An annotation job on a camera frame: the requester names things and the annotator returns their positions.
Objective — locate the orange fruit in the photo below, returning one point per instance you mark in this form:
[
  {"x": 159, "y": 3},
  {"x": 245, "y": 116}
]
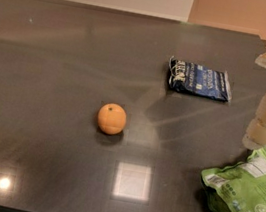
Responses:
[{"x": 111, "y": 119}]

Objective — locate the green snack bag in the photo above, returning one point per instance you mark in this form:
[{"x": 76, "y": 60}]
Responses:
[{"x": 237, "y": 188}]

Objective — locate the blue chip bag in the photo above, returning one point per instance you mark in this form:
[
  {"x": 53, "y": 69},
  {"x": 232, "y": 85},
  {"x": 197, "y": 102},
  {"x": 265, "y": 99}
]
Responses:
[{"x": 195, "y": 79}]

